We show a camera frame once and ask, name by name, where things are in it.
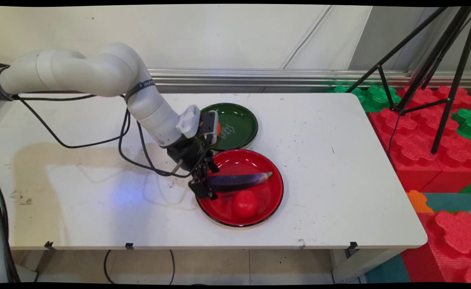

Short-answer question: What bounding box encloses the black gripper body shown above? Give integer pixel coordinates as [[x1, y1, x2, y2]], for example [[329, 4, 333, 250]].
[[165, 134, 220, 178]]

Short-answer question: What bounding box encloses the purple toy eggplant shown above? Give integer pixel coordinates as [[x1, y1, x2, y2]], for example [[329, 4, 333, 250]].
[[207, 172, 273, 193]]

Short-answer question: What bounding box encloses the red round plate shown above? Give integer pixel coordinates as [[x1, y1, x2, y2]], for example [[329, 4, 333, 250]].
[[195, 149, 284, 228]]

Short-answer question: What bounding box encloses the red toy tomato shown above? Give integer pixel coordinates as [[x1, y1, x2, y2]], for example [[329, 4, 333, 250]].
[[231, 190, 260, 220]]

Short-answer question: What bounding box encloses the dark green round plate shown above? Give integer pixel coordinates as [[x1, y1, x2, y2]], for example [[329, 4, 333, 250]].
[[200, 103, 259, 152]]

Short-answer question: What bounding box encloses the white metal table leg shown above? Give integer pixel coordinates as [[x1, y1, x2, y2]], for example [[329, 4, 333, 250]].
[[332, 249, 405, 284]]

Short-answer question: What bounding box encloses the large red foam block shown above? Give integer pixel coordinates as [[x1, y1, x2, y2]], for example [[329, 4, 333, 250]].
[[396, 85, 471, 121], [420, 132, 471, 193], [401, 210, 471, 284], [369, 108, 443, 193]]

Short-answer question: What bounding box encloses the orange foam piece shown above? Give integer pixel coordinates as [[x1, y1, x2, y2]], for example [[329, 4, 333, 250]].
[[406, 190, 435, 214]]

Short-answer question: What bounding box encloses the teal foam mat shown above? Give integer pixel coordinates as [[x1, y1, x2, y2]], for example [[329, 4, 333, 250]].
[[422, 193, 471, 213]]

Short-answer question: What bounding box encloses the black tripod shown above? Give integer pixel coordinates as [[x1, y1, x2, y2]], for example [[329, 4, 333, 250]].
[[346, 6, 471, 155]]

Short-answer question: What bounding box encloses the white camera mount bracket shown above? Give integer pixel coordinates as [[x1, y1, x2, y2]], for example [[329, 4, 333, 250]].
[[175, 105, 201, 139]]

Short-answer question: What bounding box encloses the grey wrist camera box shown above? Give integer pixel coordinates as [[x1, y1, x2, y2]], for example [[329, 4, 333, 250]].
[[198, 111, 219, 145]]

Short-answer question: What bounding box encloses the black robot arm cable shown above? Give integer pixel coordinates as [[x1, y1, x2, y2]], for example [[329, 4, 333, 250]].
[[13, 93, 211, 178]]

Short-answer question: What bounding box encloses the black floor cable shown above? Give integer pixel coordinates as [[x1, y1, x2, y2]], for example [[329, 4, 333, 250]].
[[104, 250, 176, 285]]

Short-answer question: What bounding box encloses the aluminium rail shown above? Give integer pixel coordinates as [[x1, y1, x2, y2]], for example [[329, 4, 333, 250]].
[[147, 67, 471, 90]]

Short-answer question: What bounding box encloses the grey metal base plate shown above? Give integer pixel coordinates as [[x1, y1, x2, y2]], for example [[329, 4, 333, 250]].
[[17, 263, 39, 284]]

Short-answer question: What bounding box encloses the black hanging cable bundle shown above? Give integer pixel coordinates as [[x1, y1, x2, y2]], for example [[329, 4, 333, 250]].
[[0, 161, 21, 284]]

